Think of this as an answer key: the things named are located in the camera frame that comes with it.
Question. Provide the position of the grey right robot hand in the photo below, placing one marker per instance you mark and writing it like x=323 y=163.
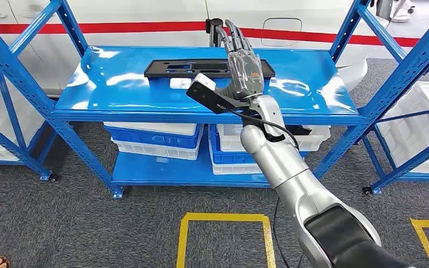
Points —
x=246 y=74

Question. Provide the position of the black plastic panel part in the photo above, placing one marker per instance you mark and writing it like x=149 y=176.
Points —
x=155 y=72

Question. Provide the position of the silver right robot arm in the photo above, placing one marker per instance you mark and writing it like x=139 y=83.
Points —
x=284 y=159

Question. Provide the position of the blue metal shelf rack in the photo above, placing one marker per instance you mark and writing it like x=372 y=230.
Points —
x=10 y=111
x=162 y=96
x=410 y=163

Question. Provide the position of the white car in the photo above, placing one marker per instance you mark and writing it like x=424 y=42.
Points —
x=144 y=11

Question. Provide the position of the white round-based stand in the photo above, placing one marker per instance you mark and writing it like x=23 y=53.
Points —
x=403 y=13

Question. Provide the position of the white plastic bin stack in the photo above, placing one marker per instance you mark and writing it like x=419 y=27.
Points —
x=33 y=122
x=421 y=129

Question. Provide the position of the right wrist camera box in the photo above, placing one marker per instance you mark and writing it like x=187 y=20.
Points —
x=203 y=94

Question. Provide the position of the black stanchion post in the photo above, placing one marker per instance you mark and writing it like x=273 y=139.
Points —
x=214 y=33

